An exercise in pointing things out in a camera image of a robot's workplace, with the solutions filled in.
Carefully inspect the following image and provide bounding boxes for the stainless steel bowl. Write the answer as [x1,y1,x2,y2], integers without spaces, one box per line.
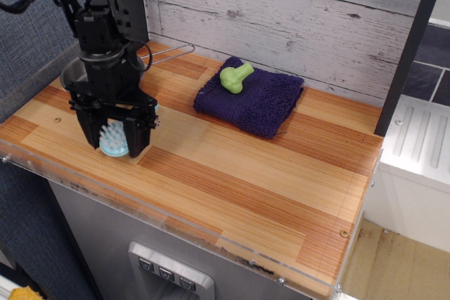
[60,44,195,93]

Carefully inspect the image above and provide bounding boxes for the grey control panel with buttons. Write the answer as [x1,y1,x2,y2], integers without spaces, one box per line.
[128,241,216,299]

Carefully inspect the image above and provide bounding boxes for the purple folded towel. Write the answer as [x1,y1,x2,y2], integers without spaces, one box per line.
[193,56,304,139]

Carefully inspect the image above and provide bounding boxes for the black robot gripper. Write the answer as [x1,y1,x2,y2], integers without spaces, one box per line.
[68,8,156,158]

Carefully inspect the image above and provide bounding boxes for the yellow object at corner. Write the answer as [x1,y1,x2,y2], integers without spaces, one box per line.
[8,287,44,300]

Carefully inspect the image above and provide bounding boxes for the green toy broccoli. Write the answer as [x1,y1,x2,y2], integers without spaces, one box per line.
[219,63,255,94]

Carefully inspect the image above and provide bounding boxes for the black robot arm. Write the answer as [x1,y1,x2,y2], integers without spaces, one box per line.
[1,0,159,158]

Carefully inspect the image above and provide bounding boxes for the black vertical post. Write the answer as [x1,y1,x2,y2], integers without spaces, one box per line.
[374,0,437,137]

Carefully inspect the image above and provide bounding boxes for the light blue brush spoon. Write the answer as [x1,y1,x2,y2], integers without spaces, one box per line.
[98,100,160,157]

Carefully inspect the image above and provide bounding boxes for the white ribbed sink unit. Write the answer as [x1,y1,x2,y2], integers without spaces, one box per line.
[363,96,449,251]

